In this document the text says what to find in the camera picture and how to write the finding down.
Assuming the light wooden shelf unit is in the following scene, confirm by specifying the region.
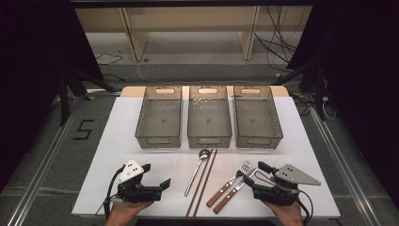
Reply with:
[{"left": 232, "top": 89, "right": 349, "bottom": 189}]
[{"left": 74, "top": 6, "right": 313, "bottom": 62}]

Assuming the black curtain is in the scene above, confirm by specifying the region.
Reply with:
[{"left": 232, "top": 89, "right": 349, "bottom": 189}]
[
  {"left": 286, "top": 0, "right": 399, "bottom": 199},
  {"left": 0, "top": 0, "right": 104, "bottom": 192}
]

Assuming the wooden-handled fork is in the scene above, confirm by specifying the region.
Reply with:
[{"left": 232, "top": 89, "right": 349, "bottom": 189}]
[{"left": 205, "top": 160, "right": 252, "bottom": 208}]

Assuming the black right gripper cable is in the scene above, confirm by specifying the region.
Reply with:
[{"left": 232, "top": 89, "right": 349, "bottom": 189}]
[{"left": 254, "top": 170, "right": 314, "bottom": 225}]

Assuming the black metal stand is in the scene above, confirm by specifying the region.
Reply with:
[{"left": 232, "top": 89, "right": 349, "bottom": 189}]
[
  {"left": 270, "top": 56, "right": 328, "bottom": 122},
  {"left": 57, "top": 65, "right": 120, "bottom": 127}
]

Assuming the metal spoon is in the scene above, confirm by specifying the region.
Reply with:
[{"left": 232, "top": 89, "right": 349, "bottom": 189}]
[{"left": 184, "top": 149, "right": 211, "bottom": 198}]

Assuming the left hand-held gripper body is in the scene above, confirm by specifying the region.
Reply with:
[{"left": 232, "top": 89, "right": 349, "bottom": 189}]
[{"left": 116, "top": 159, "right": 164, "bottom": 204}]

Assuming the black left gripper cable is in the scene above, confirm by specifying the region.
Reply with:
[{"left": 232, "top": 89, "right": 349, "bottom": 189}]
[{"left": 103, "top": 165, "right": 126, "bottom": 219}]

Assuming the black floor cable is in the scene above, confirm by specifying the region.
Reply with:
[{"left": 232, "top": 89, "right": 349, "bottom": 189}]
[
  {"left": 94, "top": 52, "right": 124, "bottom": 66},
  {"left": 102, "top": 73, "right": 126, "bottom": 83}
]

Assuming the person's left hand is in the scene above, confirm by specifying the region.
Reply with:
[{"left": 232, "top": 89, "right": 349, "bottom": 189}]
[{"left": 104, "top": 201, "right": 155, "bottom": 226}]

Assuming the brown chopstick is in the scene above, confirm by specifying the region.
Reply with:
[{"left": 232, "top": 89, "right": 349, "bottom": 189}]
[
  {"left": 191, "top": 149, "right": 218, "bottom": 219},
  {"left": 185, "top": 149, "right": 215, "bottom": 218}
]

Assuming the wooden-handled knife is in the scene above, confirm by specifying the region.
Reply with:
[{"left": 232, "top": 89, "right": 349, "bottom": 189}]
[{"left": 213, "top": 168, "right": 259, "bottom": 215}]

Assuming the smoky transparent plastic bin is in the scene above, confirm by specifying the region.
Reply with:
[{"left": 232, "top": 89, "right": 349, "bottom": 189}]
[
  {"left": 135, "top": 86, "right": 183, "bottom": 150},
  {"left": 233, "top": 85, "right": 284, "bottom": 150},
  {"left": 186, "top": 85, "right": 233, "bottom": 149}
]

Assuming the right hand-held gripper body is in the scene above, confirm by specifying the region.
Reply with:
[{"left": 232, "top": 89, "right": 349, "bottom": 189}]
[{"left": 250, "top": 163, "right": 322, "bottom": 207}]

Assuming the short aluminium floor rail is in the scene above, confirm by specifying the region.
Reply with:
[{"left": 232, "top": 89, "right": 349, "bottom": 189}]
[{"left": 85, "top": 89, "right": 122, "bottom": 96}]

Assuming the person's right hand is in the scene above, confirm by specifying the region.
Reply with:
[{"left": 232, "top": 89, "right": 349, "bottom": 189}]
[{"left": 263, "top": 200, "right": 306, "bottom": 226}]

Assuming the bundle of black cables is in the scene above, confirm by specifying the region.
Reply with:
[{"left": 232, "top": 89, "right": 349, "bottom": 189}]
[{"left": 254, "top": 5, "right": 308, "bottom": 73}]

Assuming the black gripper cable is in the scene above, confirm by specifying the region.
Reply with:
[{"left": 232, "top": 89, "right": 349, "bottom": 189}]
[
  {"left": 254, "top": 170, "right": 314, "bottom": 225},
  {"left": 103, "top": 165, "right": 126, "bottom": 219}
]

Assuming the black overhead frame bar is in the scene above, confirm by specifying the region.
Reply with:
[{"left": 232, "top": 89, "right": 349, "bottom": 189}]
[{"left": 70, "top": 0, "right": 314, "bottom": 8}]

